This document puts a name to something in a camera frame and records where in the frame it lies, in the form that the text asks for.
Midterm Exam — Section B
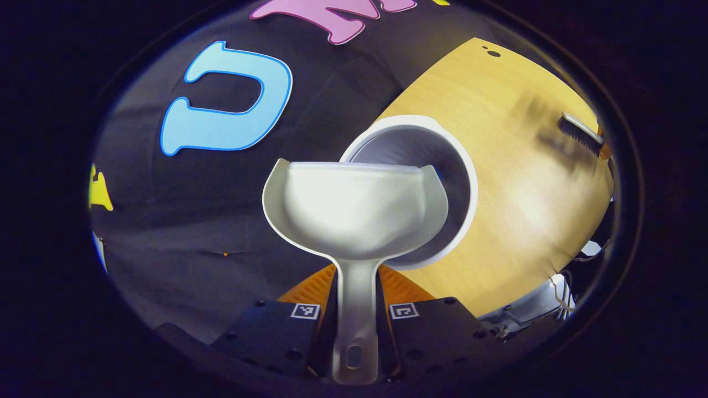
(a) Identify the grey plastic dustpan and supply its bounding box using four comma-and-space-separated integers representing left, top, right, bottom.
262, 158, 449, 385

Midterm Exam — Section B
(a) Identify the small grey broom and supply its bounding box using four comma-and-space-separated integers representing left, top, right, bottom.
555, 111, 607, 159

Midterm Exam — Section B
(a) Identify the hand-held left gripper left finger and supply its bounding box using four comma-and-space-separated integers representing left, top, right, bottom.
212, 264, 339, 383

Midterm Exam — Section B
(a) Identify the grey plastic garbage bin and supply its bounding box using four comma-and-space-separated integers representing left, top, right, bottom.
338, 114, 479, 271

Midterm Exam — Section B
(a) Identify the white cable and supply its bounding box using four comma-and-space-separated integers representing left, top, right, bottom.
551, 270, 577, 313

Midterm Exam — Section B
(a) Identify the grey metal desk frame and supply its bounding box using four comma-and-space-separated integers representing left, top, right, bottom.
478, 275, 577, 334

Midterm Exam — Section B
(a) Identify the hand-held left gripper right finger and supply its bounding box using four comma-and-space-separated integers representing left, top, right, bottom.
376, 264, 494, 383

